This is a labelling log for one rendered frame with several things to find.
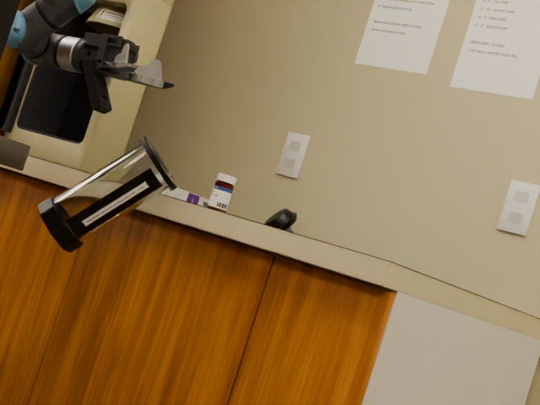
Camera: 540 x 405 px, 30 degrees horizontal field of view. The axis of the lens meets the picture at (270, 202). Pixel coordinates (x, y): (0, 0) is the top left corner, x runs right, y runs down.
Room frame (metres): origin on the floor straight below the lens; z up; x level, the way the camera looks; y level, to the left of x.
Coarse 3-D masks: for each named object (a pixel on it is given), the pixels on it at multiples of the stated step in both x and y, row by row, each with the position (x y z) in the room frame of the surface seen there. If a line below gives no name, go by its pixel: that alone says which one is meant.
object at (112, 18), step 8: (104, 8) 2.49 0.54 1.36; (112, 8) 2.48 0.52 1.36; (120, 8) 2.48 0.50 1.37; (96, 16) 2.49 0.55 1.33; (104, 16) 2.47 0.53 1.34; (112, 16) 2.47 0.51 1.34; (120, 16) 2.47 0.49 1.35; (88, 24) 2.55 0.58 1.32; (96, 24) 2.58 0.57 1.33; (104, 24) 2.60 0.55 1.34; (112, 24) 2.46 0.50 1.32; (120, 24) 2.47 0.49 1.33; (104, 32) 2.61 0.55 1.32; (112, 32) 2.62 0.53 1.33
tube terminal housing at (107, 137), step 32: (96, 0) 2.49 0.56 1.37; (128, 0) 2.41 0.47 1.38; (160, 0) 2.44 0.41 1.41; (128, 32) 2.39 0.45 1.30; (160, 32) 2.46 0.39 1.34; (128, 96) 2.44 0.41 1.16; (96, 128) 2.39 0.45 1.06; (128, 128) 2.46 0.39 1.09; (64, 160) 2.43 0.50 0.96; (96, 160) 2.41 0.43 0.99
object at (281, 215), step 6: (282, 210) 2.41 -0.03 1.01; (288, 210) 2.40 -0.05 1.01; (276, 216) 2.38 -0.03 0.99; (282, 216) 2.37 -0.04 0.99; (288, 216) 2.37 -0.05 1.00; (294, 216) 2.37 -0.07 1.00; (270, 222) 2.37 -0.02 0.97; (276, 222) 2.37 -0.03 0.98; (282, 222) 2.36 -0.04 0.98; (288, 222) 2.36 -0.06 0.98; (294, 222) 2.38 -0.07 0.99; (282, 228) 2.36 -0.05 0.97; (288, 228) 2.40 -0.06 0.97
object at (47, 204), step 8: (144, 144) 1.75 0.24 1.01; (152, 160) 1.73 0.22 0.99; (160, 168) 1.74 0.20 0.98; (168, 184) 1.76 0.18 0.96; (48, 200) 1.77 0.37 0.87; (40, 208) 1.77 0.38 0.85; (48, 208) 1.75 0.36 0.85; (48, 216) 1.75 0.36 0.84; (56, 216) 1.75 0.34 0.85; (48, 224) 1.75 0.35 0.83; (56, 224) 1.74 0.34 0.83; (64, 224) 1.74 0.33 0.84; (56, 232) 1.75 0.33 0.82; (64, 232) 1.75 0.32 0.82; (56, 240) 1.75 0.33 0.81; (64, 240) 1.76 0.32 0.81; (72, 240) 1.76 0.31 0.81; (64, 248) 1.77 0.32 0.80; (72, 248) 1.79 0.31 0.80
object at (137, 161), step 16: (128, 160) 1.75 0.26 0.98; (144, 160) 1.74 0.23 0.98; (160, 160) 1.83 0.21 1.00; (96, 176) 1.76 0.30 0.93; (112, 176) 1.75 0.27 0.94; (128, 176) 1.74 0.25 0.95; (160, 176) 1.74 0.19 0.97; (64, 192) 1.78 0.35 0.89; (80, 192) 1.75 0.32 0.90; (96, 192) 1.75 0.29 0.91; (160, 192) 1.79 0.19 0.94; (64, 208) 1.75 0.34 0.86; (80, 208) 1.75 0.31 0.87; (128, 208) 1.77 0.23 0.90; (80, 240) 1.78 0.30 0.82
